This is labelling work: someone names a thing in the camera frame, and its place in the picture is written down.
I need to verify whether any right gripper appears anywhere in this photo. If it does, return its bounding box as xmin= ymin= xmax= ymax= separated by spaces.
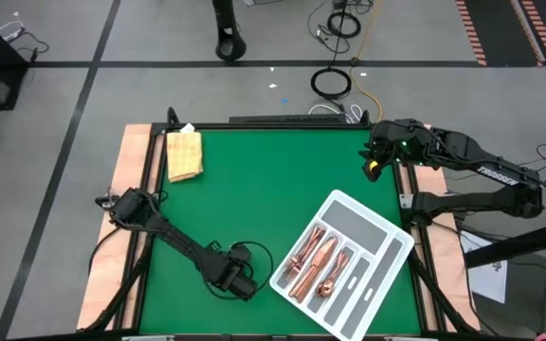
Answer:
xmin=357 ymin=118 xmax=410 ymax=163

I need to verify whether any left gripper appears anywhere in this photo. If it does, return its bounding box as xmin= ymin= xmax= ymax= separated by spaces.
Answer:
xmin=206 ymin=255 xmax=260 ymax=301

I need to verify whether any black power strip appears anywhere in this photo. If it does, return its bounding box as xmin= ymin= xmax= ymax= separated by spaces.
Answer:
xmin=228 ymin=114 xmax=349 ymax=126

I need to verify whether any green table mat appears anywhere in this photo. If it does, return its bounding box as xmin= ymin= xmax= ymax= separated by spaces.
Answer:
xmin=138 ymin=128 xmax=421 ymax=335

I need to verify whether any white cutlery tray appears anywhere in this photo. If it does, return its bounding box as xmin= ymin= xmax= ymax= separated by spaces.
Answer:
xmin=268 ymin=188 xmax=415 ymax=341

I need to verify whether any yellow folded cloth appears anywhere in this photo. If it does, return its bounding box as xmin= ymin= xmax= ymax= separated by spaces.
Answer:
xmin=166 ymin=130 xmax=205 ymax=183

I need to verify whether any black metal beam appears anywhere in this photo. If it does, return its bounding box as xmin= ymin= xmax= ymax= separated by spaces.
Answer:
xmin=464 ymin=217 xmax=546 ymax=270

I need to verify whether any white paper sheet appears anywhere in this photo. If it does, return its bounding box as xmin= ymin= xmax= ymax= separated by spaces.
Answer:
xmin=459 ymin=230 xmax=510 ymax=305

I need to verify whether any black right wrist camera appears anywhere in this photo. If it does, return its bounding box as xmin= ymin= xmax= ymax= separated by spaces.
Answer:
xmin=362 ymin=158 xmax=385 ymax=184

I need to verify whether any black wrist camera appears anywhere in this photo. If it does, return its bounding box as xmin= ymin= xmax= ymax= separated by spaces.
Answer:
xmin=227 ymin=243 xmax=254 ymax=269
xmin=362 ymin=158 xmax=385 ymax=184

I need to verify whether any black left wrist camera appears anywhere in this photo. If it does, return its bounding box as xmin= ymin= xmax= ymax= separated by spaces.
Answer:
xmin=227 ymin=243 xmax=254 ymax=269

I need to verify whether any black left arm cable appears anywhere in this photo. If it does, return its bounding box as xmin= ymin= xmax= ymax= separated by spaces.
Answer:
xmin=204 ymin=240 xmax=275 ymax=302

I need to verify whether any silver mount plate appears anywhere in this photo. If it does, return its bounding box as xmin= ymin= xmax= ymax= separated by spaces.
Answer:
xmin=95 ymin=191 xmax=122 ymax=209
xmin=398 ymin=192 xmax=421 ymax=209

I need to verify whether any white floor cable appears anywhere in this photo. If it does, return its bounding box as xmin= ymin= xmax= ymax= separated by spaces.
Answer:
xmin=308 ymin=103 xmax=364 ymax=124

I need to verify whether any black aluminium table frame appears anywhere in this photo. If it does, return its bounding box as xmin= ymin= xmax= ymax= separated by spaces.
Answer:
xmin=124 ymin=107 xmax=427 ymax=338

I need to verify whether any coiled black cable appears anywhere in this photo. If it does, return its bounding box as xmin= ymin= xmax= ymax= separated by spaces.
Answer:
xmin=325 ymin=10 xmax=363 ymax=40
xmin=310 ymin=66 xmax=354 ymax=101

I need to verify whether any straight black floor cable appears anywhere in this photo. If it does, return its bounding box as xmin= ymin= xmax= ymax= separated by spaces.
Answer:
xmin=332 ymin=0 xmax=349 ymax=67

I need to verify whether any yellow floor cable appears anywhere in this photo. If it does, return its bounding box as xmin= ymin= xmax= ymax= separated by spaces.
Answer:
xmin=348 ymin=0 xmax=384 ymax=124

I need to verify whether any black pedestal stand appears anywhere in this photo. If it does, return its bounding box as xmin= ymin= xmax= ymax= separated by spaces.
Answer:
xmin=211 ymin=0 xmax=247 ymax=62

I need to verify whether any white plug cable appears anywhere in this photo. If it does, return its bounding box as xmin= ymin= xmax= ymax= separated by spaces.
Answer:
xmin=0 ymin=20 xmax=27 ymax=42

